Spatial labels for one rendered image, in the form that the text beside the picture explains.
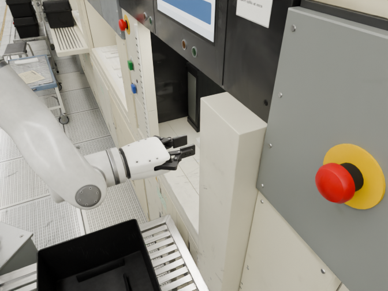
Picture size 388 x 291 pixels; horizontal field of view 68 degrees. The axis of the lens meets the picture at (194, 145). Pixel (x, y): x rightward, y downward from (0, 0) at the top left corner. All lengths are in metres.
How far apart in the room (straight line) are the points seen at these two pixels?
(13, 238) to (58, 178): 0.69
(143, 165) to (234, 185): 0.26
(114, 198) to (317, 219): 1.98
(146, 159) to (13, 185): 2.12
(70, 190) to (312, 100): 0.43
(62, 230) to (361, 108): 2.07
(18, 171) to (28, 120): 2.24
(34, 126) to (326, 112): 0.49
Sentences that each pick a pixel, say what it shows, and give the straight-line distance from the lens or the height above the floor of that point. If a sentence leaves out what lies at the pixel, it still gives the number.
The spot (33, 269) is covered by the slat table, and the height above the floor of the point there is 0.76.
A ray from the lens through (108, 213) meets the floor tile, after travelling 2.19.
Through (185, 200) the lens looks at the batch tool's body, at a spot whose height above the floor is 0.87.
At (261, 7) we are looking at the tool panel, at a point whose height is 1.55.
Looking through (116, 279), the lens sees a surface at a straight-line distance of 1.00.
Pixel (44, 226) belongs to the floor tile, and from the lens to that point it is 2.28.
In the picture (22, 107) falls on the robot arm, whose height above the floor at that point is 1.37.
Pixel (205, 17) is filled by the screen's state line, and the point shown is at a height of 1.50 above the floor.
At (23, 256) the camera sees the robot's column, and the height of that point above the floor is 0.70.
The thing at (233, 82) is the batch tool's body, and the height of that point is 1.43.
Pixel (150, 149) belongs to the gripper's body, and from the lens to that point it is 0.68.
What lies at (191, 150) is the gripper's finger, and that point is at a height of 1.19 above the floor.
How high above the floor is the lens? 1.62
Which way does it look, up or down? 37 degrees down
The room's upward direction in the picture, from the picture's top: straight up
